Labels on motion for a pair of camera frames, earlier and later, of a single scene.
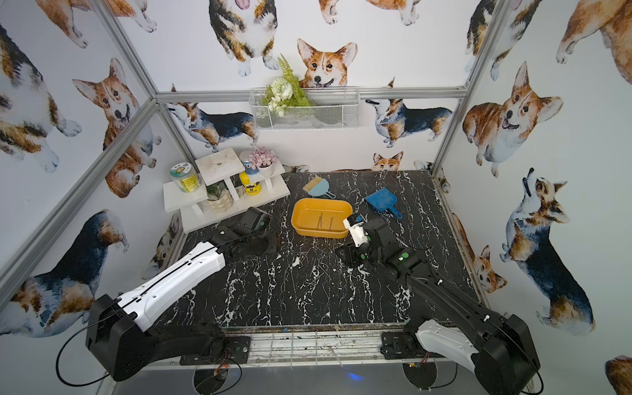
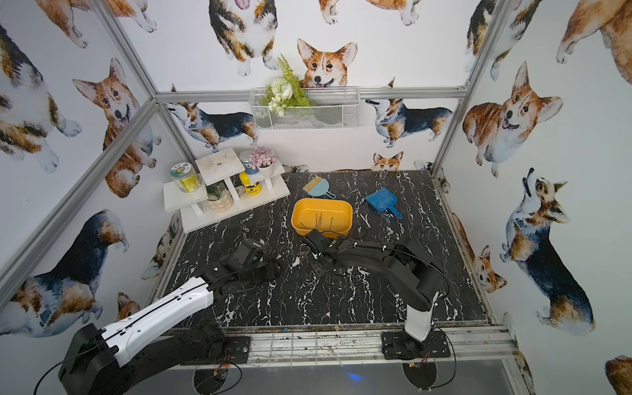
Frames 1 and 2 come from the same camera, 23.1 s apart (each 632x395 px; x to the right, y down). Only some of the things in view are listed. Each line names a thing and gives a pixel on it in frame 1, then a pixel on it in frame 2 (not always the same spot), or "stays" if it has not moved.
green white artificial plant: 285,91 stays
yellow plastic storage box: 321,217 stays
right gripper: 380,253 to 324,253
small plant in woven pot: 220,199 stays
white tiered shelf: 218,189 stays
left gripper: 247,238 to 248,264
